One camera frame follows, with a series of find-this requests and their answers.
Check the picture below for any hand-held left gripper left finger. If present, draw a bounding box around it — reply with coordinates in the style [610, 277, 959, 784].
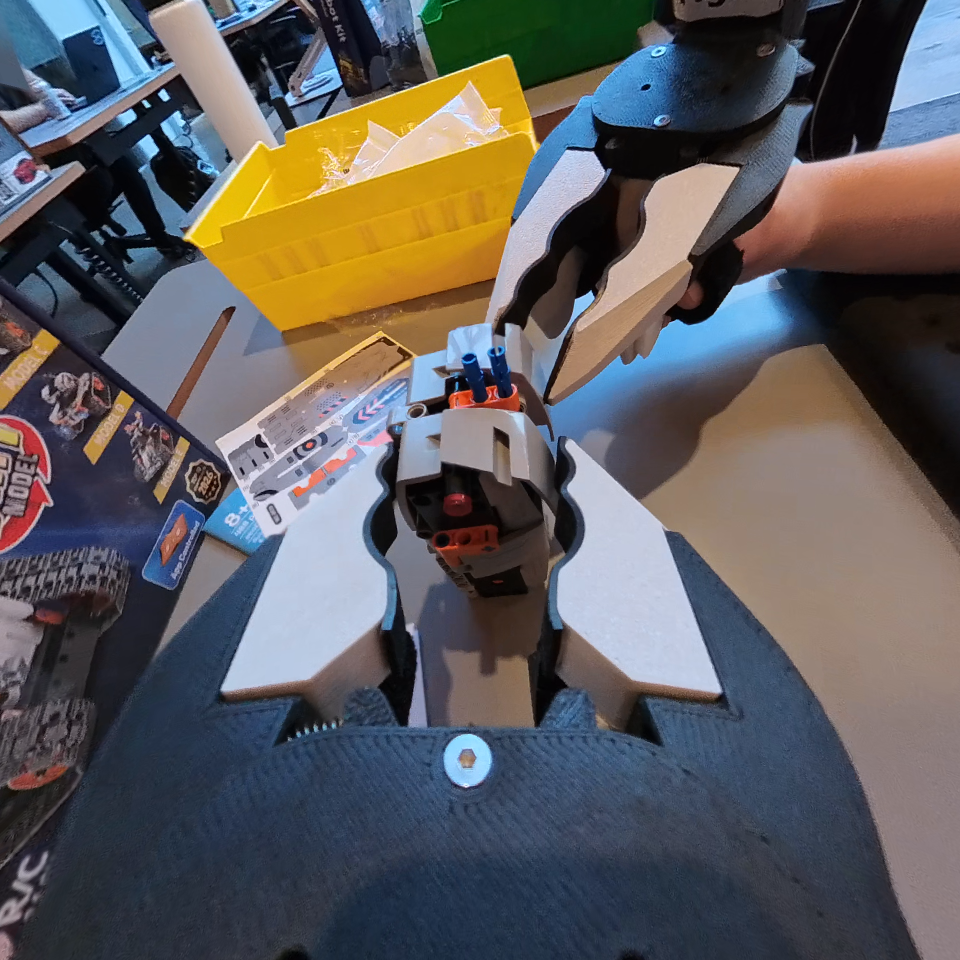
[219, 442, 412, 725]

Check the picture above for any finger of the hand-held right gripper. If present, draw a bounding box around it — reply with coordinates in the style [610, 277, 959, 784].
[543, 161, 744, 408]
[486, 146, 612, 340]

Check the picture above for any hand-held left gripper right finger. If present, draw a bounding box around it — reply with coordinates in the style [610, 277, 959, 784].
[546, 438, 725, 729]

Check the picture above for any grey building block robot model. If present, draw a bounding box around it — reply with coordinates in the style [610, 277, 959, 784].
[388, 322, 565, 601]

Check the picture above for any person's right forearm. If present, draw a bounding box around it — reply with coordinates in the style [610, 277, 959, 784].
[742, 153, 960, 284]

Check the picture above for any grey desk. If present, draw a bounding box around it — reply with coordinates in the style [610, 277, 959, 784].
[101, 63, 960, 960]

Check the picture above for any person's right hand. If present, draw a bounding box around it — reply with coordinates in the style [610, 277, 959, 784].
[675, 213, 789, 312]

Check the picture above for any clear plastic bag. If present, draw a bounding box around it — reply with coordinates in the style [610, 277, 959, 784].
[307, 81, 504, 200]

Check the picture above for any green plastic bin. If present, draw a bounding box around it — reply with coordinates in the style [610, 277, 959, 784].
[418, 0, 663, 91]

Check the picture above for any sticker sheet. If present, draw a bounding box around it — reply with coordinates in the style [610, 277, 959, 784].
[216, 333, 417, 537]

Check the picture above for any yellow plastic bin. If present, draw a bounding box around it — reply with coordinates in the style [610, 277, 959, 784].
[183, 54, 540, 333]

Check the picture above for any dark robot kit box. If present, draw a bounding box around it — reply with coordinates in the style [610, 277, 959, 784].
[311, 0, 429, 97]

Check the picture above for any blue robot kit box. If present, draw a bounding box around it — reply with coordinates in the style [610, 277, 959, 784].
[0, 281, 232, 939]

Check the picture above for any white water bottle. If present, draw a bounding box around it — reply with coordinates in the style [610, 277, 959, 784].
[150, 0, 280, 162]

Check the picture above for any wood edged background table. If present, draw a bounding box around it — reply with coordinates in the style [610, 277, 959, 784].
[21, 63, 185, 160]

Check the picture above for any black laptop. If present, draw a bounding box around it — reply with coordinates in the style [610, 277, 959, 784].
[63, 30, 123, 102]

